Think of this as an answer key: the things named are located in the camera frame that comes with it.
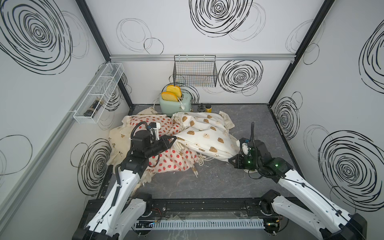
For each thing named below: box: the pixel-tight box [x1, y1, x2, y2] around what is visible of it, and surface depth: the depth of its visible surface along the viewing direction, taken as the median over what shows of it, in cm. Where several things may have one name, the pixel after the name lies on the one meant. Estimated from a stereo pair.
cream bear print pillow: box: [171, 111, 240, 162], surface depth 79 cm
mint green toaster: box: [159, 93, 192, 117], surface depth 104 cm
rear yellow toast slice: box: [166, 85, 182, 98], surface depth 103 cm
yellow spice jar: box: [205, 104, 212, 113], surface depth 108 cm
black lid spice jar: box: [197, 103, 206, 113], surface depth 107 cm
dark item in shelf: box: [83, 100, 103, 118], surface depth 68 cm
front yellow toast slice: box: [161, 92, 179, 102], surface depth 101 cm
